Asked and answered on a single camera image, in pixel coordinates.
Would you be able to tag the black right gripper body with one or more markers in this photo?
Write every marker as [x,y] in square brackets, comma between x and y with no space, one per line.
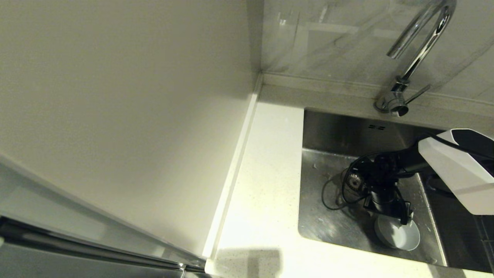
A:
[382,189]

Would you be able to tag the chrome gooseneck faucet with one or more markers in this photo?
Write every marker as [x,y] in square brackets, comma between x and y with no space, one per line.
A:
[401,90]

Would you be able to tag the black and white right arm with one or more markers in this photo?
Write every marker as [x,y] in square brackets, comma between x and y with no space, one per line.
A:
[459,166]

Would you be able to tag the stainless steel sink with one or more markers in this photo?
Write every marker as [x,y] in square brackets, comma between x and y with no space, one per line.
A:
[332,224]

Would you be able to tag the round metal drain strainer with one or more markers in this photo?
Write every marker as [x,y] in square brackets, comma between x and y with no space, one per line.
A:
[355,181]

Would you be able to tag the white edge trim strip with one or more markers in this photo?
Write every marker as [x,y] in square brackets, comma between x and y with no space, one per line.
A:
[231,173]

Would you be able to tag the tall white cabinet panel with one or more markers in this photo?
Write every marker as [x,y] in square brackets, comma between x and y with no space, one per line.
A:
[115,116]

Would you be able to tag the grey glossy appliance door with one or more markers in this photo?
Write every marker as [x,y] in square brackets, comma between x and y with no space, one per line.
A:
[31,266]

